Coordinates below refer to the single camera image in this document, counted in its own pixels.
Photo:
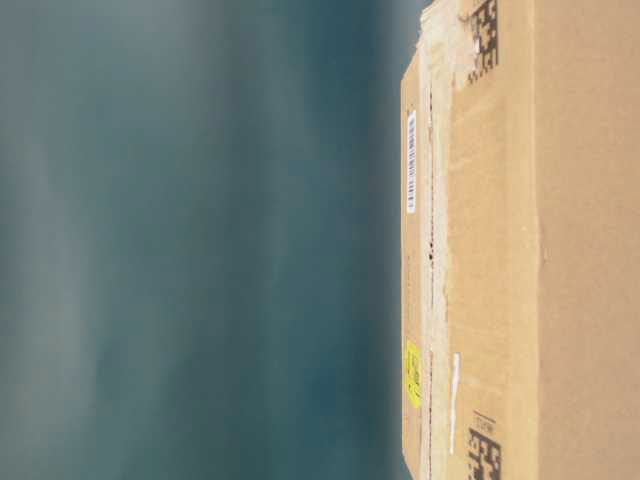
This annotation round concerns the brown cardboard box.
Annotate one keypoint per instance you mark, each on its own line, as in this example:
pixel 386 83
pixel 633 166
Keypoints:
pixel 520 241

